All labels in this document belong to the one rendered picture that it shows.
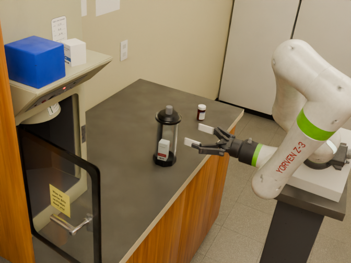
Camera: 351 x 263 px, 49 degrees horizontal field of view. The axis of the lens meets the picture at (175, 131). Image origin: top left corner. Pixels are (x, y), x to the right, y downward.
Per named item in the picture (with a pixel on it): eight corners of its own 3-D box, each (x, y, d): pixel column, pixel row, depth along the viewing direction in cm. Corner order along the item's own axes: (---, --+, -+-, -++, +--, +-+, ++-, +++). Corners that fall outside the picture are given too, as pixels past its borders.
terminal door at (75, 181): (31, 231, 123) (15, 122, 102) (101, 282, 109) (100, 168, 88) (28, 232, 122) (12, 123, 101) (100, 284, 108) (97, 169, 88)
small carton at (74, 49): (61, 61, 109) (59, 40, 106) (76, 58, 113) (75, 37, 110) (71, 67, 107) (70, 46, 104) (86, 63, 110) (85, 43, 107)
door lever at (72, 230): (64, 211, 104) (63, 204, 103) (90, 227, 100) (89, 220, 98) (48, 222, 100) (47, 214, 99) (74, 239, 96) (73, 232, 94)
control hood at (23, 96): (5, 116, 100) (-1, 80, 95) (84, 76, 126) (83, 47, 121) (39, 129, 96) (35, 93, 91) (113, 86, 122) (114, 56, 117)
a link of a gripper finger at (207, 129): (213, 128, 160) (214, 128, 160) (198, 123, 162) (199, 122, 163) (212, 134, 161) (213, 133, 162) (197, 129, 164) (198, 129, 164)
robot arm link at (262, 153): (292, 167, 151) (298, 146, 144) (283, 189, 142) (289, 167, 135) (257, 156, 156) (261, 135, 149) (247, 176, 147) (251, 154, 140)
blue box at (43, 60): (8, 79, 96) (2, 44, 92) (37, 67, 104) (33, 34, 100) (38, 90, 93) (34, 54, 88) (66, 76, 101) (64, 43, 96)
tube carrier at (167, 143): (148, 160, 168) (150, 117, 157) (160, 148, 176) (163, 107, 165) (169, 168, 164) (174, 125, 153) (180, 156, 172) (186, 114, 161)
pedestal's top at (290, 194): (345, 178, 178) (348, 171, 176) (342, 222, 153) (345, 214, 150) (277, 157, 188) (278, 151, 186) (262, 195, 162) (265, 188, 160)
